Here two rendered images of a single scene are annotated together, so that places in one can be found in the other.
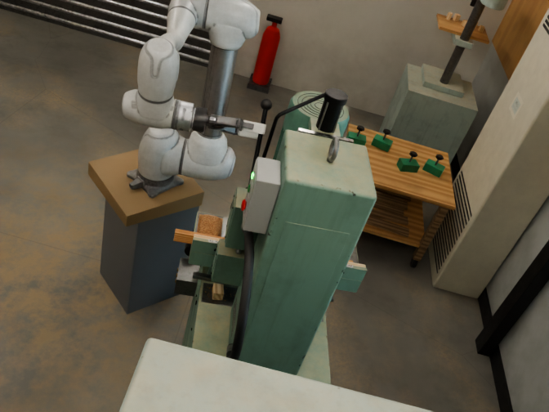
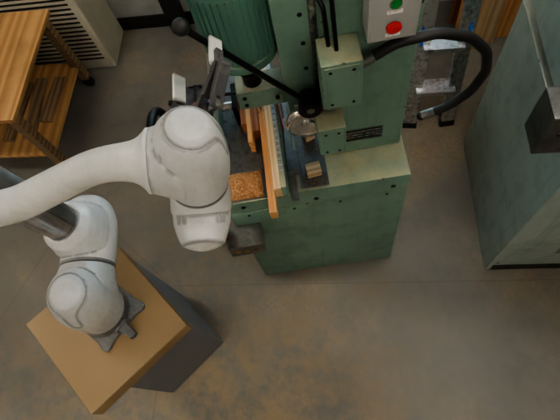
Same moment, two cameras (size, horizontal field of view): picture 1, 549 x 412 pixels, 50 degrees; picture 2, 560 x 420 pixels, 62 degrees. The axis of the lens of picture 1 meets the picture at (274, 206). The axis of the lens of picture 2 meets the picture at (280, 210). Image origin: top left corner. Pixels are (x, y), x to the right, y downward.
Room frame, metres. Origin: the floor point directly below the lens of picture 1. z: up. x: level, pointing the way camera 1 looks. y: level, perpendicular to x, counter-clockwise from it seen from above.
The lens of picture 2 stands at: (1.21, 0.77, 2.08)
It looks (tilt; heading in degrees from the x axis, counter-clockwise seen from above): 65 degrees down; 292
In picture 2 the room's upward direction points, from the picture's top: 19 degrees counter-clockwise
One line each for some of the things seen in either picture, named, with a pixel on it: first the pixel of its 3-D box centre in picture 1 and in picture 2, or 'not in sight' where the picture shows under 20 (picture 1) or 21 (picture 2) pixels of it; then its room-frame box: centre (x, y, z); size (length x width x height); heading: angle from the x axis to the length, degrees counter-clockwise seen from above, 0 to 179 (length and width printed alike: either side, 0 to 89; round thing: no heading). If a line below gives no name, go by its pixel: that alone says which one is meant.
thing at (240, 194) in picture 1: (243, 219); (339, 73); (1.24, 0.07, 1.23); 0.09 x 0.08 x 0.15; 11
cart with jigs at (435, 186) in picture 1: (386, 190); (5, 92); (2.98, -0.62, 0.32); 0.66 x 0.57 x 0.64; 92
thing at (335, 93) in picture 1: (327, 123); not in sight; (1.35, -0.07, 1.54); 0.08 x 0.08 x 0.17; 11
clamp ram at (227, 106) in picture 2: not in sight; (227, 106); (1.59, -0.05, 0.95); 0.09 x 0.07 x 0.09; 101
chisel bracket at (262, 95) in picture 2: not in sight; (262, 90); (1.46, -0.04, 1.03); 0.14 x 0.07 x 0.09; 11
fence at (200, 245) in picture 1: (279, 259); (273, 102); (1.45, -0.07, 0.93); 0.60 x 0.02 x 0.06; 101
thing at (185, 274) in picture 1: (186, 276); (246, 240); (1.57, 0.24, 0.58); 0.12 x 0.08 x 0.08; 11
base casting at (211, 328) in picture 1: (261, 310); (307, 136); (1.36, -0.06, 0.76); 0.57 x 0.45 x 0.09; 11
